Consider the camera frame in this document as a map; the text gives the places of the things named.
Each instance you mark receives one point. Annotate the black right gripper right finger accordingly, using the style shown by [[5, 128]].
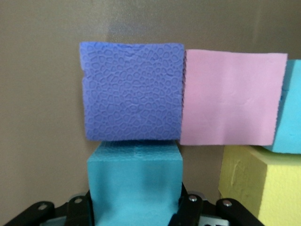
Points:
[[195, 212]]

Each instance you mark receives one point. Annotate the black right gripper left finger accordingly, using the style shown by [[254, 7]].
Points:
[[75, 212]]

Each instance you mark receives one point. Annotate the blue foam cube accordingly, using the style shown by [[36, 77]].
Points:
[[136, 183], [290, 106]]

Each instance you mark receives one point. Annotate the yellow foam cube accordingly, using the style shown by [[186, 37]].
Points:
[[258, 183]]

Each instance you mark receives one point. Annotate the pink foam cube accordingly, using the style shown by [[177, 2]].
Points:
[[230, 99]]

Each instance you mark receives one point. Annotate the purple foam cube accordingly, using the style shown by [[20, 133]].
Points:
[[132, 91]]

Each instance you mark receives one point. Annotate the brown table cover sheet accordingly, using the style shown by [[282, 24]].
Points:
[[35, 94]]

